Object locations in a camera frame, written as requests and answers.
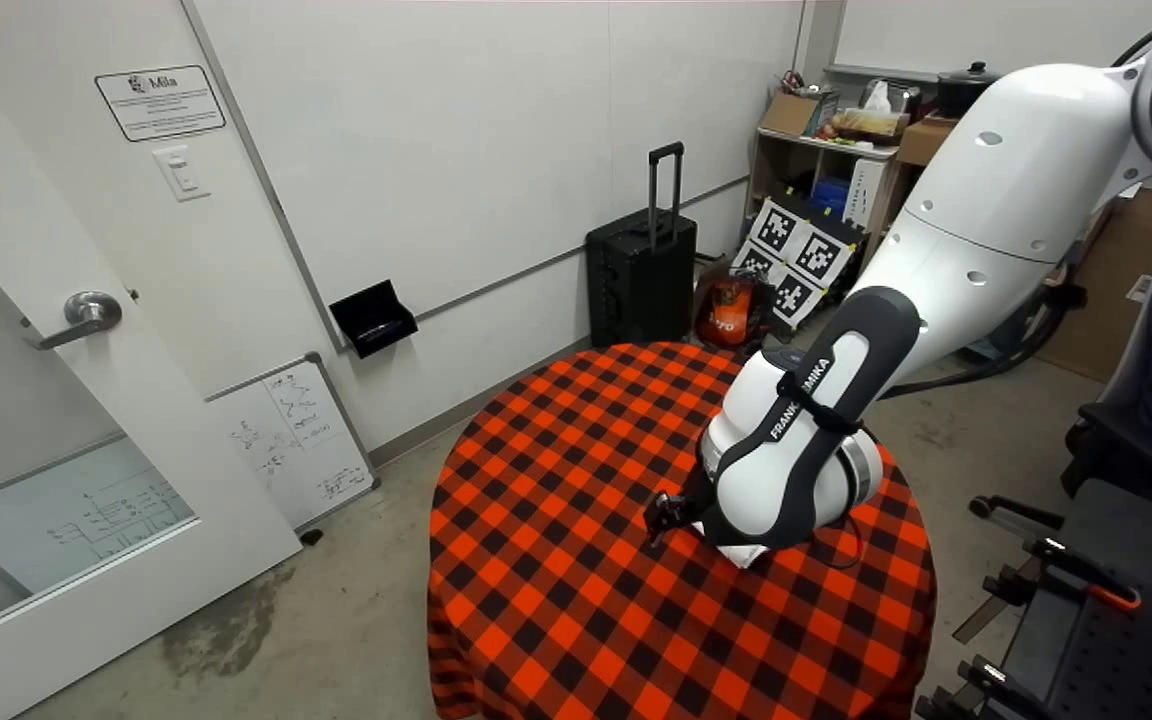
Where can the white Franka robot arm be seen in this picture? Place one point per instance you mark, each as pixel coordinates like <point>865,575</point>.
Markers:
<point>1001,215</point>

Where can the white plastic bottle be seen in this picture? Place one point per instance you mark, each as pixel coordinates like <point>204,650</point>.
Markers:
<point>878,98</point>

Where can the orange black plaid tablecloth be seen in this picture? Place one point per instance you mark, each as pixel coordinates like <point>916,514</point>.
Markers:
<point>550,561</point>

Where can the white door with glass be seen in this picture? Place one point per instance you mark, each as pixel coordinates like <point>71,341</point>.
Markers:
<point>137,453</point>

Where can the large wall whiteboard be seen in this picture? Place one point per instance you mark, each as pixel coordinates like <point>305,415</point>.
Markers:
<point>468,133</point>

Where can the wooden shelf unit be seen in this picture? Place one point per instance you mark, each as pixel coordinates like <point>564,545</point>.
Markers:
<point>789,164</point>

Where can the white wall sign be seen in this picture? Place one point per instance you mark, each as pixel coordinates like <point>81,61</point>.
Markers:
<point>161,103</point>

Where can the black wall tray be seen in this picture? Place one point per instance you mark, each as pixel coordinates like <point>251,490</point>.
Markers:
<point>373,320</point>

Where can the small cardboard box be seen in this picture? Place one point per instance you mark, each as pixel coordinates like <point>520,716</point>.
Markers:
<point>792,114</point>

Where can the white towel with blue stripes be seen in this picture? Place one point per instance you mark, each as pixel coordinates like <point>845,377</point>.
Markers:
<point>742,552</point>

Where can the black wheeled suitcase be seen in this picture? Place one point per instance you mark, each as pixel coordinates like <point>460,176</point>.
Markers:
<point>641,283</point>

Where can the brown cardboard panel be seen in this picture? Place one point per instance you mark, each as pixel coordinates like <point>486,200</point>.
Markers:
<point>1123,292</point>

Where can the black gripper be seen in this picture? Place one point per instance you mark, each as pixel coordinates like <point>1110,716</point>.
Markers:
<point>675,514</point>

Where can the blue storage box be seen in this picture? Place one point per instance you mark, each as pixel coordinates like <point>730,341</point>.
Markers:
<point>834,200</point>

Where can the black perforated mounting board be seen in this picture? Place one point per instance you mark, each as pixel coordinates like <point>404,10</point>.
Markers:
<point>1123,666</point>

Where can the small leaning whiteboard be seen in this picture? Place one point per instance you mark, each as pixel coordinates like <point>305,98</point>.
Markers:
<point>293,445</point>

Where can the AprilTag marker board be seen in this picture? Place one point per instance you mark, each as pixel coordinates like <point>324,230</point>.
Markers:
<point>799,244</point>

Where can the white light switch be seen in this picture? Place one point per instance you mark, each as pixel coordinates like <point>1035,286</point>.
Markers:
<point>180,172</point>

